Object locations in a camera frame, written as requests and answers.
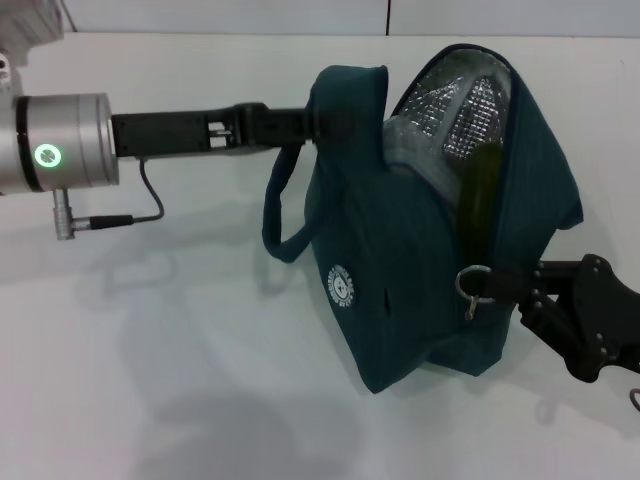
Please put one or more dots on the clear container with blue lid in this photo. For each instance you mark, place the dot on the clear container with blue lid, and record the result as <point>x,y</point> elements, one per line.
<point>425,155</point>

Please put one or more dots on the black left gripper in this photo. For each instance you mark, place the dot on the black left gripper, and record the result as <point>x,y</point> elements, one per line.
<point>160,132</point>

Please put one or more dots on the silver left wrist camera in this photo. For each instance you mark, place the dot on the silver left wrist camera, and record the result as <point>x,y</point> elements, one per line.
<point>25,25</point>

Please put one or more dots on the dark teal insulated lunch bag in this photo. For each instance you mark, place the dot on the dark teal insulated lunch bag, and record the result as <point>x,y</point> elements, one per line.
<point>400,240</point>

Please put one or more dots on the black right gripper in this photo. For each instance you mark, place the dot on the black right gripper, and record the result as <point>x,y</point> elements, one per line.
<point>605,320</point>

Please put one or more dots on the green cucumber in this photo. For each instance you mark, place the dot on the green cucumber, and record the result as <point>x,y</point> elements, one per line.
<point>482,200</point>

